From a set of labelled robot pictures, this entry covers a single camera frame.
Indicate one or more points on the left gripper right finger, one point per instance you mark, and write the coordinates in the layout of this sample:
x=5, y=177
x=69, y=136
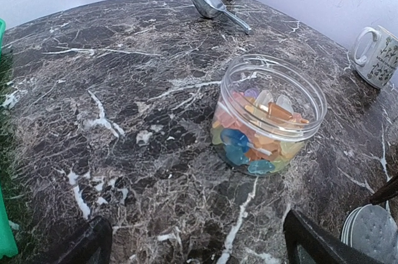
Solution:
x=302, y=234

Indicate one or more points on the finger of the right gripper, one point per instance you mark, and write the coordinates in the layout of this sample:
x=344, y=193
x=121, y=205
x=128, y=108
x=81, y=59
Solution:
x=386, y=192

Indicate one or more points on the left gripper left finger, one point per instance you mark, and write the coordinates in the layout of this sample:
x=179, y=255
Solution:
x=91, y=243

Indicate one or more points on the clear plastic lid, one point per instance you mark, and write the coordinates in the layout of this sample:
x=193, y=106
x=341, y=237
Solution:
x=371, y=230

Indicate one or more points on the green three-compartment bin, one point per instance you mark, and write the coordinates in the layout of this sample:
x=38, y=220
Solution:
x=9, y=247

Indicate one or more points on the clear plastic container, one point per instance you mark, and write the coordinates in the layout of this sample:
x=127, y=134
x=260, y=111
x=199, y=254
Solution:
x=263, y=72

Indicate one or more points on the metal scoop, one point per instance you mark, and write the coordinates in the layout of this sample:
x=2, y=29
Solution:
x=212, y=8

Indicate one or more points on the candies in clear container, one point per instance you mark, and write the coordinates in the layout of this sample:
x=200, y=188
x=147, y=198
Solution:
x=255, y=133

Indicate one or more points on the patterned mug yellow inside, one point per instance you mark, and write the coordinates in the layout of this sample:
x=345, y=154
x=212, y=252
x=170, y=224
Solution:
x=378, y=62

